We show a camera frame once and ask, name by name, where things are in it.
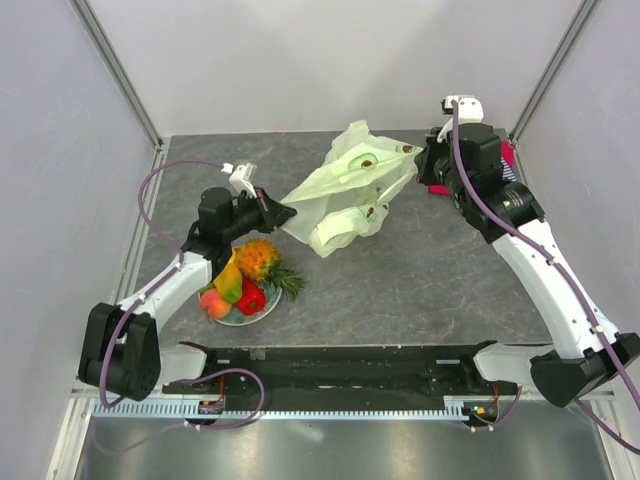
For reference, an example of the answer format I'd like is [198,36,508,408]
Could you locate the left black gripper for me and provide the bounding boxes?
[222,186,296,242]

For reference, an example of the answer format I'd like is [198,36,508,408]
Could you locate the orange toy pineapple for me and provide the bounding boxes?
[234,238,306,301]

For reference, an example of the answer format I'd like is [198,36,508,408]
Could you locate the green avocado print plastic bag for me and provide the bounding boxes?
[281,120,423,258]

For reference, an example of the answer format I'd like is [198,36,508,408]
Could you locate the orange green toy papaya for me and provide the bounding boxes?
[214,249,243,304]

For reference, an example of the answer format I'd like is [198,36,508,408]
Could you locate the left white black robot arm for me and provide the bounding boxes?
[78,187,297,401]

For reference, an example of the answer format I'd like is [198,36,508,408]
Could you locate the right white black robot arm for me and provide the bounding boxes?
[415,123,639,407]

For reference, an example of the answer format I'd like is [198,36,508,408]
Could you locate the blue white striped cloth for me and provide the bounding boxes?
[501,158,518,183]

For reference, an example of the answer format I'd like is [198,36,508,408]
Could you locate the magenta folded cloth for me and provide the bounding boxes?
[427,141,514,196]

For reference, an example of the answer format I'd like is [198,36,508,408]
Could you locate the patterned ceramic plate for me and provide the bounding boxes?
[198,278,282,327]

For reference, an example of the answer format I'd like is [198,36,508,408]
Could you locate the red toy bell pepper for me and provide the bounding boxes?
[235,278,267,316]

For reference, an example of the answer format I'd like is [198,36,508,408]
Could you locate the red yellow toy peach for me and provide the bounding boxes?
[199,288,233,320]

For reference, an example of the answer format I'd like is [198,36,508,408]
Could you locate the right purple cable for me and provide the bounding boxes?
[447,99,640,451]

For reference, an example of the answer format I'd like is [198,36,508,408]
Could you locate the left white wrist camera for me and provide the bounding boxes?
[221,162,256,197]

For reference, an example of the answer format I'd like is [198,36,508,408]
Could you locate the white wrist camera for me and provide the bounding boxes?
[436,95,484,143]
[221,162,256,197]

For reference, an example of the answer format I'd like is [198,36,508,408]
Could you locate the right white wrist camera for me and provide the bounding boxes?
[436,95,484,143]

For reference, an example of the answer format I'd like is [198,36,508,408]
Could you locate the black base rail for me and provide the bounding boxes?
[182,341,517,398]

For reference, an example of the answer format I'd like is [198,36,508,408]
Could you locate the right aluminium frame post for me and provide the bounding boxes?
[508,0,601,146]

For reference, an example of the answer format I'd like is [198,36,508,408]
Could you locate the aluminium frame post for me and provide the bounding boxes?
[69,0,164,150]
[508,0,601,146]

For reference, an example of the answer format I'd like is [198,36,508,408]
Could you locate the grey slotted cable duct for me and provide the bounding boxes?
[92,397,472,422]

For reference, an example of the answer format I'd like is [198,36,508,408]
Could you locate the left aluminium frame post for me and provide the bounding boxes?
[69,0,164,150]

